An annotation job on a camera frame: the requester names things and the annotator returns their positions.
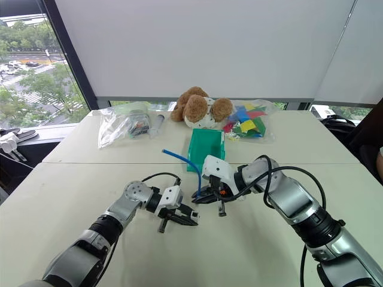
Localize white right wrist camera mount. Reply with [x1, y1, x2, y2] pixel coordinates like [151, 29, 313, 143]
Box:
[201, 155, 241, 196]

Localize black chair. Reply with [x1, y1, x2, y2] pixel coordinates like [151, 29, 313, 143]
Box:
[344, 97, 383, 186]

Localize clear bag of small parts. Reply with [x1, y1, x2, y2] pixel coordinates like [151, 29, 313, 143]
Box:
[98, 102, 151, 149]

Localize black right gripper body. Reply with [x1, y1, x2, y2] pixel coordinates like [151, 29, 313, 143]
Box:
[208, 175, 233, 218]

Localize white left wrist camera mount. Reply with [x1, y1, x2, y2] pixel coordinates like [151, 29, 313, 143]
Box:
[153, 185, 184, 219]

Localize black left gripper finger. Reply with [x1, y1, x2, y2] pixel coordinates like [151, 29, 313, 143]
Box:
[178, 203, 196, 217]
[168, 215, 199, 227]

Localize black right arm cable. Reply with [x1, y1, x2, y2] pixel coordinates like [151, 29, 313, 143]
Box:
[223, 155, 327, 210]

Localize brown teddy bear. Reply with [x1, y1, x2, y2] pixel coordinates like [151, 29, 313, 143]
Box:
[170, 86, 235, 130]

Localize clear plastic syringe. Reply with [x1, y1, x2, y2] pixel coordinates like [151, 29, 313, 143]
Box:
[148, 114, 166, 139]

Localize narrow white roller blind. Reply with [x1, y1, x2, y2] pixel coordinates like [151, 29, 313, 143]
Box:
[313, 0, 383, 105]

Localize white device on sill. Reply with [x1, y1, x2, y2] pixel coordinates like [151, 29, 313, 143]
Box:
[0, 132, 19, 154]

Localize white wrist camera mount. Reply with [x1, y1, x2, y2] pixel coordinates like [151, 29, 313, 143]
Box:
[153, 185, 184, 219]
[201, 155, 241, 196]

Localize grey flat sill object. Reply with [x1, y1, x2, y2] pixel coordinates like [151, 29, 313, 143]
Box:
[11, 128, 40, 141]

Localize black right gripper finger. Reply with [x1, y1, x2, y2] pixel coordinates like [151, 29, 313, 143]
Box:
[191, 195, 218, 205]
[196, 185, 217, 199]

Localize dark window frame post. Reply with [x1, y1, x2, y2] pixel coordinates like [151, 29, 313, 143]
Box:
[41, 0, 100, 111]

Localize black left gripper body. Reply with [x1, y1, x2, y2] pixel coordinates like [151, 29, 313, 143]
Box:
[157, 207, 181, 234]

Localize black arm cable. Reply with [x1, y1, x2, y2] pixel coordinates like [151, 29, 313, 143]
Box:
[141, 172, 183, 187]
[223, 155, 327, 210]

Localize green plastic bin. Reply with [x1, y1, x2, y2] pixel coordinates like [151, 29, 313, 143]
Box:
[187, 129, 227, 173]

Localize black backpack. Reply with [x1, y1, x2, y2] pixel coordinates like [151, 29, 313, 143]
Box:
[320, 117, 357, 141]

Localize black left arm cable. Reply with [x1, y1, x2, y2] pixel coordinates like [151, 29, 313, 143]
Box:
[141, 172, 183, 187]

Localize blue cable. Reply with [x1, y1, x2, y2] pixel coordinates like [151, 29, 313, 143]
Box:
[162, 149, 203, 198]

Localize wide white roller blind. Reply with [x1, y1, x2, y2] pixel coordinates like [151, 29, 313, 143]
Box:
[54, 0, 357, 100]

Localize bag of colourful blocks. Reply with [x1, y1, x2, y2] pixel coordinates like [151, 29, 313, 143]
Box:
[222, 99, 281, 145]

